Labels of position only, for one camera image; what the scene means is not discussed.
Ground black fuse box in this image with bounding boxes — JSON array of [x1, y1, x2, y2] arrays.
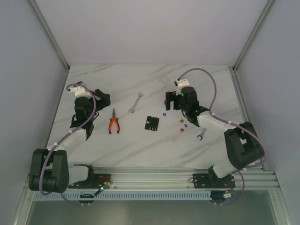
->
[[145, 116, 159, 131]]

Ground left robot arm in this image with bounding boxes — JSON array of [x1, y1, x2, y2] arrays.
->
[[29, 86, 111, 195]]

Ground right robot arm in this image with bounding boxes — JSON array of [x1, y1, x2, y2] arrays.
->
[[165, 86, 265, 188]]

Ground silver wrench centre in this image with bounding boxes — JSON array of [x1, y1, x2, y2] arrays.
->
[[128, 92, 143, 113]]

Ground silver wrench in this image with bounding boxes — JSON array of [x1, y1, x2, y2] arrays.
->
[[128, 92, 143, 113], [197, 128, 207, 141]]

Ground silver wrench right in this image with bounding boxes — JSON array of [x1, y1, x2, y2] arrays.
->
[[197, 128, 207, 141]]

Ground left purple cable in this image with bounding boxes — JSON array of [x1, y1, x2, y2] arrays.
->
[[38, 84, 97, 207]]

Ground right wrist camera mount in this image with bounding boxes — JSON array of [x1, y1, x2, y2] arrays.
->
[[175, 79, 190, 88]]

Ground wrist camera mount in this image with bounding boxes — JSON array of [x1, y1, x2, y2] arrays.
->
[[67, 85, 92, 98], [175, 79, 190, 88]]

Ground orange handled pliers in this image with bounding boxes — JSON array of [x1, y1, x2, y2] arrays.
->
[[108, 108, 120, 134]]

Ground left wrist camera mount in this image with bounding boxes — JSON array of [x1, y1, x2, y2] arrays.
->
[[67, 85, 92, 98]]

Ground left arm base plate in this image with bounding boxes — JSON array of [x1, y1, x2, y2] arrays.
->
[[68, 173, 111, 189]]

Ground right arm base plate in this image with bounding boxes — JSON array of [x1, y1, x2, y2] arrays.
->
[[192, 173, 236, 189]]

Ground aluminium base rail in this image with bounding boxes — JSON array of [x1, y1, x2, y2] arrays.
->
[[23, 166, 281, 202]]

